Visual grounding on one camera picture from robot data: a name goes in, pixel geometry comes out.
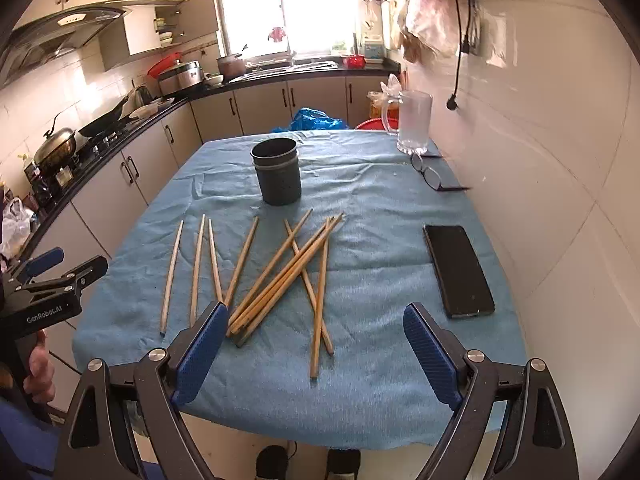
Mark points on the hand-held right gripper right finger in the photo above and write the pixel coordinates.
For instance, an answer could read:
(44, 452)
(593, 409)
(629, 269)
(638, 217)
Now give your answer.
(430, 355)

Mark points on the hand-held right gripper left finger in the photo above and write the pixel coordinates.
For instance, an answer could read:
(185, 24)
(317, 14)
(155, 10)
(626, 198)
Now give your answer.
(200, 355)

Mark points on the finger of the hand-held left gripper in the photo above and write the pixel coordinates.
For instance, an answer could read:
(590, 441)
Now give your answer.
(80, 272)
(45, 260)

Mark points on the pile of wooden chopsticks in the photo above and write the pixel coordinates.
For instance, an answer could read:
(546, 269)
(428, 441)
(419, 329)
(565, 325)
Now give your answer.
(320, 300)

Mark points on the dark grey cylindrical utensil holder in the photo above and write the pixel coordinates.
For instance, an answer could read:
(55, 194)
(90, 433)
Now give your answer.
(277, 180)

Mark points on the person's left hand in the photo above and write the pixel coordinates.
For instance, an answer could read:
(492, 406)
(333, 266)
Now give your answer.
(39, 370)

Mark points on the white plastic bag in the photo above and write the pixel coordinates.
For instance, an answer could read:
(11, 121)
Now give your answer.
(15, 225)

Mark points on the black smartphone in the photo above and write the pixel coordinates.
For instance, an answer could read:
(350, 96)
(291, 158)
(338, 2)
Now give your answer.
(457, 270)

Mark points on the steel pot with lid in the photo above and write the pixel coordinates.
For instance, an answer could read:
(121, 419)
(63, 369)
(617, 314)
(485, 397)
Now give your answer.
(55, 147)

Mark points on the black gas stove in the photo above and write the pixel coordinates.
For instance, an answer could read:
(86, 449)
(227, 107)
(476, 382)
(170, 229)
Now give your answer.
(95, 147)

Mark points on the person's left black shoe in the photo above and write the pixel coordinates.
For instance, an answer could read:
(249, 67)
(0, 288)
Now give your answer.
(272, 464)

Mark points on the person's black shoe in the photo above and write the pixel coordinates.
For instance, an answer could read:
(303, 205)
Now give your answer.
(344, 464)
(272, 464)

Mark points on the person's blue clothing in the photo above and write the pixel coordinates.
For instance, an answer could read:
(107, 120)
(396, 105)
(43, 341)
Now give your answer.
(20, 440)

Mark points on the person's right black shoe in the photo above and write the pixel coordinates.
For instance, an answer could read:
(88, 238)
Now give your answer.
(344, 464)

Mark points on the black wok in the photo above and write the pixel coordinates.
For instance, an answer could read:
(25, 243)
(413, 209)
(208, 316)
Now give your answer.
(102, 122)

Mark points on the blue tablecloth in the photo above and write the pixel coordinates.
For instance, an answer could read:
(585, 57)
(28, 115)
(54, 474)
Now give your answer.
(375, 200)

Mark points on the white bowl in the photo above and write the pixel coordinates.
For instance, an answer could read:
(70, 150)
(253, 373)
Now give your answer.
(145, 111)

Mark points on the black eyeglasses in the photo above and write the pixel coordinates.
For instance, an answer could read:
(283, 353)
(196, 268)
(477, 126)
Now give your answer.
(432, 177)

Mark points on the dark kettle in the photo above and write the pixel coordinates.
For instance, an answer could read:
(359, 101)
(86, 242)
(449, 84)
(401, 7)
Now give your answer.
(142, 95)

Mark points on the silver rice cooker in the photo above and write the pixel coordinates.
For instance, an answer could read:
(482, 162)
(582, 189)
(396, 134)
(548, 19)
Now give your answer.
(185, 77)

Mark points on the red round lid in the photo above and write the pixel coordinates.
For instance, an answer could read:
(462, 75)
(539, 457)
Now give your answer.
(162, 66)

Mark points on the grey range hood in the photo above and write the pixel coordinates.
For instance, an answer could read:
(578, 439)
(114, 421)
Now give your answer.
(50, 35)

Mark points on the small grey bowl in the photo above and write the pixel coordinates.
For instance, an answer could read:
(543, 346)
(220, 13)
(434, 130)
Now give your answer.
(215, 80)

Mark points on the frosted glass mug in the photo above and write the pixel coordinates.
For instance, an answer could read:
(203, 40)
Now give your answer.
(415, 120)

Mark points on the red plastic basin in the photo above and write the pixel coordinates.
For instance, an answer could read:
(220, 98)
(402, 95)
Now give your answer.
(372, 124)

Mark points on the beige lower kitchen cabinets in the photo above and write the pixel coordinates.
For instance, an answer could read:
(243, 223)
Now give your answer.
(260, 105)

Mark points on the stacked bowls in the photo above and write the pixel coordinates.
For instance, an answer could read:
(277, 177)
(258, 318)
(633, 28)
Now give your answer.
(164, 37)

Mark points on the red trash bin with bags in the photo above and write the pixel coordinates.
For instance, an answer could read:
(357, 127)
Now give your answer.
(376, 107)

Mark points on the brown cooking pot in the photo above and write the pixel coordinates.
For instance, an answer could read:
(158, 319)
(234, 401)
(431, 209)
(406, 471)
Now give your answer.
(232, 67)

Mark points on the blue plastic bag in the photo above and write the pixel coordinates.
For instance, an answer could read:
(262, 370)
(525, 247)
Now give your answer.
(312, 121)

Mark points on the black kitchen countertop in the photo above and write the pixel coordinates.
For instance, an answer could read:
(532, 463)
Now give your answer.
(386, 65)

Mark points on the red plastic basket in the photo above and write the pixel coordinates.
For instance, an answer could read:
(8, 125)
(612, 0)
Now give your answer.
(355, 61)

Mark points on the brown hanging plastic bag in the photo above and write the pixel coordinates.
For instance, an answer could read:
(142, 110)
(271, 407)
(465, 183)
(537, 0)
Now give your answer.
(412, 49)

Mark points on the pink hanging decoration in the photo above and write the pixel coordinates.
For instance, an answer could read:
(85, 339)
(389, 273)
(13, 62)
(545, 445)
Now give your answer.
(276, 34)

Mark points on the steel kitchen sink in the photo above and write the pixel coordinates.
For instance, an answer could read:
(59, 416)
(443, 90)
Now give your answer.
(310, 65)

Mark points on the white and blue container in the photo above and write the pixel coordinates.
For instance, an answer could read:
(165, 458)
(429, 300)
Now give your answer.
(372, 47)

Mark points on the kitchen window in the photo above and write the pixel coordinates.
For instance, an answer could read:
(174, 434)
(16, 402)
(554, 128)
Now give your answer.
(250, 5)

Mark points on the small green plant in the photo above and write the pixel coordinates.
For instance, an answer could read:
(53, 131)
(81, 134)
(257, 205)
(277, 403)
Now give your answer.
(339, 48)

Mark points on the clear hanging plastic bag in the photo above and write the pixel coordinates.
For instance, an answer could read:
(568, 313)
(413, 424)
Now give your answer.
(435, 20)

